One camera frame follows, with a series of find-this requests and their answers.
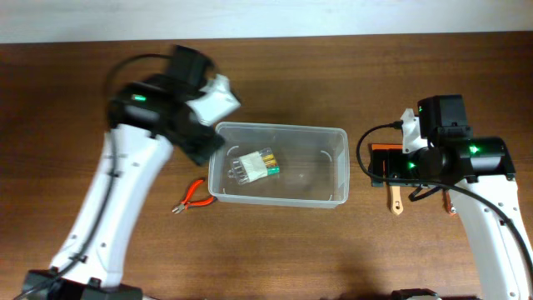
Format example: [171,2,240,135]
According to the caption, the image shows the orange scraper with wooden handle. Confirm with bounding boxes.
[371,143,403,216]

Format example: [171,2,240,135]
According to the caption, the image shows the red-handled pliers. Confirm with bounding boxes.
[172,177,217,214]

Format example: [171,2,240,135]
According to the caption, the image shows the clear plastic container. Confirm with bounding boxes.
[208,122,350,208]

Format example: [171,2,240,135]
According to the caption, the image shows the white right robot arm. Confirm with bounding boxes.
[361,95,532,299]

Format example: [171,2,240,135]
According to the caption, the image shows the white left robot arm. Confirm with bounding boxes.
[20,46,241,299]

